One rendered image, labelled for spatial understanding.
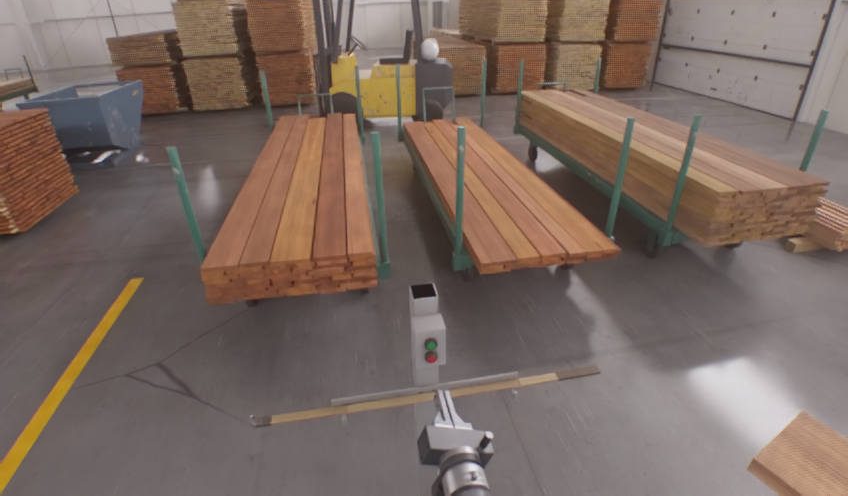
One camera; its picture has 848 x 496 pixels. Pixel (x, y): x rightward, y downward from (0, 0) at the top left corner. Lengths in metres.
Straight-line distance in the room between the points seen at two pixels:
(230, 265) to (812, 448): 2.46
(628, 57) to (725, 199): 8.70
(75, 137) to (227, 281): 5.20
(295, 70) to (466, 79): 3.71
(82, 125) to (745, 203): 7.50
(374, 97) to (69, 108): 4.28
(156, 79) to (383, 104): 5.12
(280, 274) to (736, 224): 2.99
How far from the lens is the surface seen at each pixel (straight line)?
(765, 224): 3.75
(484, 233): 2.97
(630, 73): 11.93
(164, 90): 10.55
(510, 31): 10.42
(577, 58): 11.02
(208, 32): 10.06
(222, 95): 10.20
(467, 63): 10.08
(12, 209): 5.57
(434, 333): 0.99
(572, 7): 10.87
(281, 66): 9.88
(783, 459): 1.45
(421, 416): 1.28
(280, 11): 9.80
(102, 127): 7.32
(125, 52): 10.60
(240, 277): 2.59
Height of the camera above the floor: 1.90
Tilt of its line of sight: 28 degrees down
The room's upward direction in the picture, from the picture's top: 1 degrees counter-clockwise
